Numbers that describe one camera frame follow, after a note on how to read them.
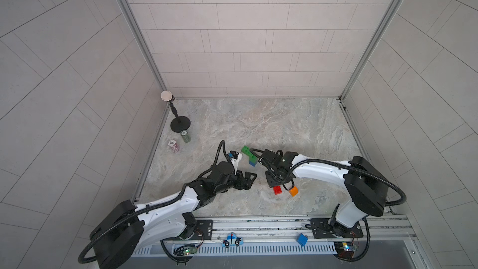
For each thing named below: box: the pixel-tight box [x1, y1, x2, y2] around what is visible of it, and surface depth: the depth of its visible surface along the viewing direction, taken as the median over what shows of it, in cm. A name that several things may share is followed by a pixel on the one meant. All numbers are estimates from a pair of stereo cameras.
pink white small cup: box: [168, 139, 180, 154], surface depth 91 cm
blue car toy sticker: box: [222, 231, 244, 248], surface depth 69 cm
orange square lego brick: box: [288, 186, 300, 197], surface depth 82 cm
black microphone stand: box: [160, 90, 192, 134], surface depth 104 cm
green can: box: [180, 130, 192, 143], surface depth 95 cm
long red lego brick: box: [273, 185, 282, 195], surface depth 82 cm
